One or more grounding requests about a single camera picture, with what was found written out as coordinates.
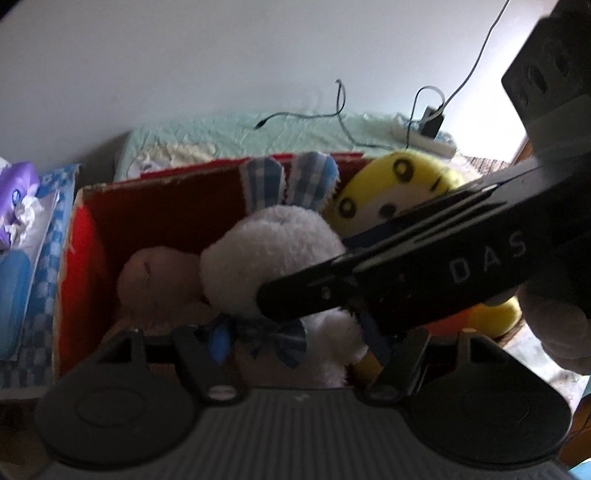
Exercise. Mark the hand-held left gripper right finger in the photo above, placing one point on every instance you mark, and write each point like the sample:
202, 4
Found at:
378, 344

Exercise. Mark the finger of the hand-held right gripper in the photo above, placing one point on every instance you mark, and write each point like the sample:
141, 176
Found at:
314, 288
415, 212

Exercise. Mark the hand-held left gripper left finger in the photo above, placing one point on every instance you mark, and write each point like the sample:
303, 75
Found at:
219, 344

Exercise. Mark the yellow tiger plush toy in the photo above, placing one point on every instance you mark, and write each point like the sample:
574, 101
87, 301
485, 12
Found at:
369, 184

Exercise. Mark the white rabbit plush toy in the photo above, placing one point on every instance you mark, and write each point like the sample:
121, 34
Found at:
268, 244

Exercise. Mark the pink bear plush toy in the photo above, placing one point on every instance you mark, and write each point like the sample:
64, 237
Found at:
157, 281

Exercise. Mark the red cardboard box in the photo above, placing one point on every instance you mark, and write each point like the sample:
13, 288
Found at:
138, 212

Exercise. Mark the person's right hand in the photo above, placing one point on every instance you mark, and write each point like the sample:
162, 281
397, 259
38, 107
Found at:
558, 332

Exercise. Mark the white power strip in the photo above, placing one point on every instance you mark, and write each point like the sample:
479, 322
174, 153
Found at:
434, 144

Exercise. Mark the brown patterned cloth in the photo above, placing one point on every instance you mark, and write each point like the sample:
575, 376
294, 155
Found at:
485, 166

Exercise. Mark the black power adapter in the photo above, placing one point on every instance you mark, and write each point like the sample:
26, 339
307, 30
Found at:
432, 122

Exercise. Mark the blue checked tissue pack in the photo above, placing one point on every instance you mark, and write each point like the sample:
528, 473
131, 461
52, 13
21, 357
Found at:
51, 258

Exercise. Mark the cartoon printed bedsheet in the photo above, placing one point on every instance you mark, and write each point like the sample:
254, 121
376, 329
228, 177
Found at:
194, 134

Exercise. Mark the purple tissue pack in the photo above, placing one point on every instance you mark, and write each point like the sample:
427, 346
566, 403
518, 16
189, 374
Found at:
21, 184

